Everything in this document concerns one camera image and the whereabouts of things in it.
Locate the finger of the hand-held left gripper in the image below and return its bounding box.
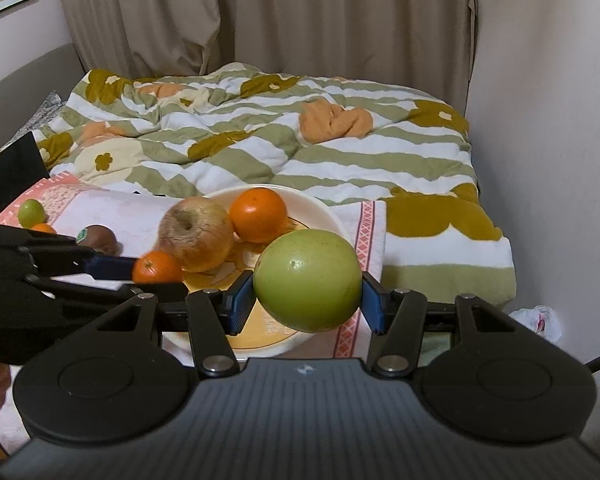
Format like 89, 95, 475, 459
24, 274, 189, 318
0, 224, 139, 282

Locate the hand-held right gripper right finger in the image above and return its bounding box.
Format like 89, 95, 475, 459
361, 271, 527, 379

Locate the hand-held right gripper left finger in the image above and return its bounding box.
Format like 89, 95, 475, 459
87, 272, 255, 379

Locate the small tangerine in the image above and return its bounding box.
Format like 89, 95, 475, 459
131, 250, 185, 285

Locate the large wrinkled red-yellow apple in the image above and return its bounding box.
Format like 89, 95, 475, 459
157, 197, 234, 273

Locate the large green apple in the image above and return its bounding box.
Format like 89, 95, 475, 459
252, 228, 363, 333

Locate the cream oval bowl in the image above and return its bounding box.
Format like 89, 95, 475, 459
162, 185, 352, 357

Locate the brown kiwi with green sticker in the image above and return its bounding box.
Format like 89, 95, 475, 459
76, 225, 122, 257

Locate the pink floral tablecloth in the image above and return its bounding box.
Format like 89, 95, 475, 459
0, 172, 387, 361

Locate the small green apple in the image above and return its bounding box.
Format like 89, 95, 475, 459
17, 199, 47, 228

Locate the grey open laptop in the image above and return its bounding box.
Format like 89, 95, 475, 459
0, 132, 49, 214

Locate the green striped floral blanket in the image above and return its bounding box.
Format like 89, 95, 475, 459
0, 62, 517, 307

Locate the white plastic bag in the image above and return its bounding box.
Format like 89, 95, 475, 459
509, 305, 564, 344

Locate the grey patterned pillow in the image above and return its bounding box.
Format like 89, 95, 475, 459
14, 91, 69, 137

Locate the grey upholstered headboard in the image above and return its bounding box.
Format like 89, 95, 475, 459
0, 42, 88, 147

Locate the beige curtain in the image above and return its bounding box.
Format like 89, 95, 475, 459
54, 0, 479, 112

